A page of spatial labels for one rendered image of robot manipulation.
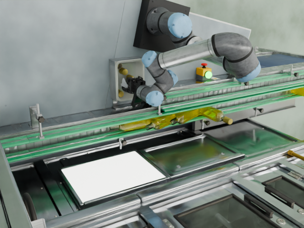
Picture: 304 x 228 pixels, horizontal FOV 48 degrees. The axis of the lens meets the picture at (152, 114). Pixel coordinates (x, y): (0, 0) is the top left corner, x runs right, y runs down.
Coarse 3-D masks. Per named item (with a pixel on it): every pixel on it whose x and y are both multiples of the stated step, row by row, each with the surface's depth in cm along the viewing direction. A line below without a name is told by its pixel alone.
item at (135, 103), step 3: (135, 96) 176; (135, 99) 178; (138, 99) 179; (141, 99) 180; (132, 102) 182; (135, 102) 180; (138, 102) 181; (132, 105) 182; (135, 105) 182; (138, 105) 183
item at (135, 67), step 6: (126, 60) 181; (132, 60) 182; (138, 60) 184; (126, 66) 189; (132, 66) 191; (138, 66) 190; (132, 72) 192; (138, 72) 191; (120, 78) 190; (120, 84) 191; (126, 96) 190; (132, 96) 191
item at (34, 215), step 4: (24, 196) 107; (28, 196) 105; (24, 200) 113; (28, 200) 104; (24, 204) 115; (28, 204) 103; (32, 204) 103; (28, 208) 102; (32, 208) 102; (28, 212) 117; (32, 212) 101; (32, 216) 100; (36, 216) 101; (32, 220) 100
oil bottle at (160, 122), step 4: (164, 116) 189; (168, 116) 190; (172, 116) 193; (152, 120) 185; (156, 120) 184; (160, 120) 184; (164, 120) 187; (168, 120) 190; (156, 124) 183; (160, 124) 185; (164, 124) 188; (168, 124) 191; (156, 128) 184; (160, 128) 186
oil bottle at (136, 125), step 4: (144, 120) 186; (148, 120) 188; (124, 124) 181; (128, 124) 182; (132, 124) 183; (136, 124) 184; (140, 124) 186; (144, 124) 187; (120, 128) 181; (124, 128) 181; (128, 128) 183; (132, 128) 184; (136, 128) 185
